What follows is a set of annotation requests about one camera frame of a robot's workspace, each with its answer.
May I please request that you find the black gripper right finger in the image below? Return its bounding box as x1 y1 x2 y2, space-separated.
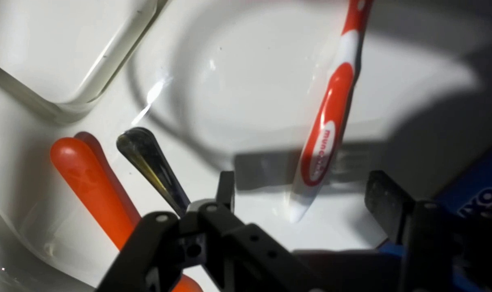
364 170 414 243

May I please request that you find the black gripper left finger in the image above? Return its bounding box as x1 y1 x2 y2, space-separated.
216 170 236 209

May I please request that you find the black metal spoon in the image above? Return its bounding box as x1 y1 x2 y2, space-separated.
117 126 190 215

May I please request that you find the blue detergent box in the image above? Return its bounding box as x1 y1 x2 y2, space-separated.
380 147 492 292

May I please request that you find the orange plastic spoon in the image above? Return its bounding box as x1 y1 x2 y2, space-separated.
49 129 203 292

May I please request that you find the white washing machine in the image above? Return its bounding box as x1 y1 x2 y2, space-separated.
0 0 492 292

